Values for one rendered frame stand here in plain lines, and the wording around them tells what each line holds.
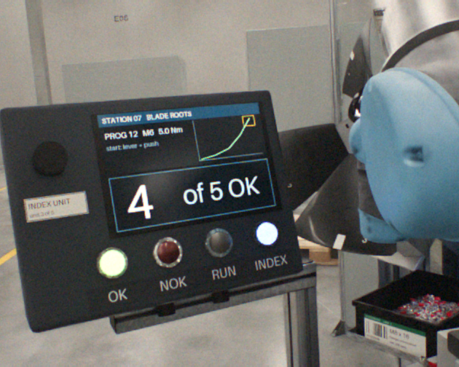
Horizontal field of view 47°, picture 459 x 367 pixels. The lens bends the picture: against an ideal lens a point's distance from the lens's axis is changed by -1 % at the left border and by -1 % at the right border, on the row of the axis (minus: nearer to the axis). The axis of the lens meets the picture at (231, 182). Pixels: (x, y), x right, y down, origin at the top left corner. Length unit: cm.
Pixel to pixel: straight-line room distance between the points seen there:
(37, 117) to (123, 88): 786
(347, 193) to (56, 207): 79
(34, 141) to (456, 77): 33
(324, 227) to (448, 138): 82
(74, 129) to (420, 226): 29
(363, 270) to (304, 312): 202
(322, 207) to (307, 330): 53
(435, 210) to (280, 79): 631
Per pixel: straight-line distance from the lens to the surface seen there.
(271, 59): 663
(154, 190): 48
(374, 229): 80
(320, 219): 114
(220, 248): 49
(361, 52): 148
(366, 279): 264
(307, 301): 64
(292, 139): 142
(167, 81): 822
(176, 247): 48
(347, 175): 118
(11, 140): 47
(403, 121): 33
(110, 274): 47
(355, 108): 128
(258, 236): 51
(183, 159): 49
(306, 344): 65
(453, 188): 33
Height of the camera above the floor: 125
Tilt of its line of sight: 9 degrees down
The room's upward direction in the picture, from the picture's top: 4 degrees counter-clockwise
